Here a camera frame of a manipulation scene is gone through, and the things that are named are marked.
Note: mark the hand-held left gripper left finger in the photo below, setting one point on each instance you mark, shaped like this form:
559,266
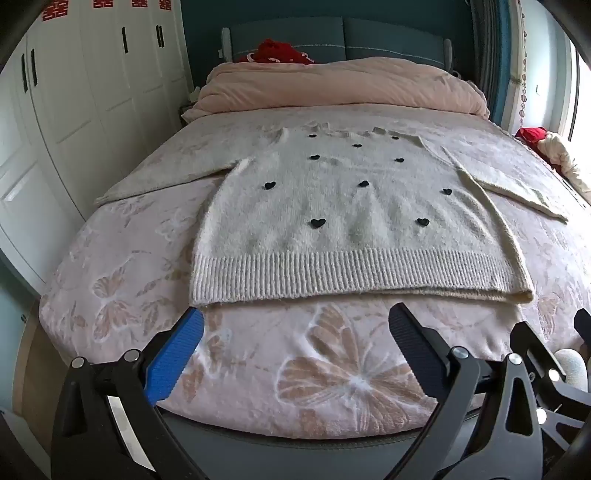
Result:
178,350

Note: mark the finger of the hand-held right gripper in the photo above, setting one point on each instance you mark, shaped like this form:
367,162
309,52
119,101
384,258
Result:
531,344
584,325

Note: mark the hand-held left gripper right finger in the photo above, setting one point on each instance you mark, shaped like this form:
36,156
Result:
413,346

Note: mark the cream sweater with black hearts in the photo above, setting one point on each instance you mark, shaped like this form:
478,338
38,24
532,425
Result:
341,230

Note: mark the person's white-clad leg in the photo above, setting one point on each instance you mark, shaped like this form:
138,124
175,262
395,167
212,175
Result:
569,365

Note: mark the pink butterfly printed blanket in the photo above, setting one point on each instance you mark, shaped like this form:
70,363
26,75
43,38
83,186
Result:
286,369

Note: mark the small red cloth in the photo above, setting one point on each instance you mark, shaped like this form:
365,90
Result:
531,137

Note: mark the window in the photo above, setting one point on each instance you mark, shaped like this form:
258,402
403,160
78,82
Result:
582,101

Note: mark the white wardrobe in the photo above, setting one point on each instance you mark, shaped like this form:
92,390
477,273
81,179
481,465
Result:
78,115

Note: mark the pink folded duvet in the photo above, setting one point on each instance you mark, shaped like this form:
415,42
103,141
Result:
341,85

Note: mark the grey curtain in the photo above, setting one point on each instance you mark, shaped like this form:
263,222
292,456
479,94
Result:
484,55

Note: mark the teal padded headboard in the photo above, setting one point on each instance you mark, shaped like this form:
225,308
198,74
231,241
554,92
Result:
351,39

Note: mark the red cloth with white trim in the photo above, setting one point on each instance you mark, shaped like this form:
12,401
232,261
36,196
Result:
277,53

